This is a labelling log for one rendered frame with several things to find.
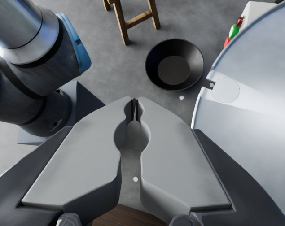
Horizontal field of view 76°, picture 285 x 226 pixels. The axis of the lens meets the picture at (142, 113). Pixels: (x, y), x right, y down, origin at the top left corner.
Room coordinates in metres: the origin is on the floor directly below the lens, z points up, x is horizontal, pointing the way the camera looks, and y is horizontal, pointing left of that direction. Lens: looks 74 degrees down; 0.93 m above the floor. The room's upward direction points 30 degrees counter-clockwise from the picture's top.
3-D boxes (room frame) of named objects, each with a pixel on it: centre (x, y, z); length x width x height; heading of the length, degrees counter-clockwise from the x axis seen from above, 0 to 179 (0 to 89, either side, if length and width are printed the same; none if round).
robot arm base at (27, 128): (0.29, 0.24, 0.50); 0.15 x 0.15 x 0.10
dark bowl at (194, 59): (0.39, -0.27, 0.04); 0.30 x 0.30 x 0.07
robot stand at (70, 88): (0.29, 0.24, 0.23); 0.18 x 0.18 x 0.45; 64
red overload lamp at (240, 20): (0.15, -0.25, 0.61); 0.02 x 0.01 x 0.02; 137
